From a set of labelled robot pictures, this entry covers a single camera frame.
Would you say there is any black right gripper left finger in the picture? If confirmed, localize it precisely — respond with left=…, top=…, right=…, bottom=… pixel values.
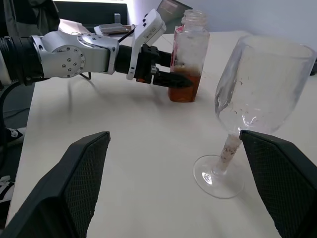
left=0, top=131, right=111, bottom=238

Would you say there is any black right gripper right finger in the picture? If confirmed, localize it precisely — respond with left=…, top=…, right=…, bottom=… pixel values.
left=238, top=129, right=317, bottom=238

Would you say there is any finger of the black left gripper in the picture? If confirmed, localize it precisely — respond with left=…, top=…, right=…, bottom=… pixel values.
left=158, top=51, right=173, bottom=68
left=153, top=70, right=194, bottom=88

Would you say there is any clear bottle with red contents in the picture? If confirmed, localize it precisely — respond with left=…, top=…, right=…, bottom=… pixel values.
left=168, top=9, right=211, bottom=103

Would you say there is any clear wine glass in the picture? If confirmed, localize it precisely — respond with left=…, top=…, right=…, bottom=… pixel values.
left=193, top=34, right=317, bottom=199

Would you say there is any flat brown grey stack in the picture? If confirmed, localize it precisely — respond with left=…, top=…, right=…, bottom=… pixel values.
left=94, top=23, right=136, bottom=36

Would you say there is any dark grey laptop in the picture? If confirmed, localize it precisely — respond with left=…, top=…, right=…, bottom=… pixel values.
left=157, top=0, right=194, bottom=26

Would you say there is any black white sneaker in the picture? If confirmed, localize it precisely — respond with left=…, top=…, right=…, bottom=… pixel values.
left=0, top=174, right=16, bottom=203
left=4, top=127, right=26, bottom=145

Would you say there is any dark cloth garment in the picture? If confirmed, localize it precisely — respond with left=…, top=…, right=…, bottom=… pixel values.
left=0, top=0, right=60, bottom=38

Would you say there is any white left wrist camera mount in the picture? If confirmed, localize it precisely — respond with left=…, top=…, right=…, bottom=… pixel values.
left=126, top=8, right=167, bottom=81

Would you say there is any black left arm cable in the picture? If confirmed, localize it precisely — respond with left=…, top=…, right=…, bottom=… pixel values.
left=80, top=27, right=136, bottom=81

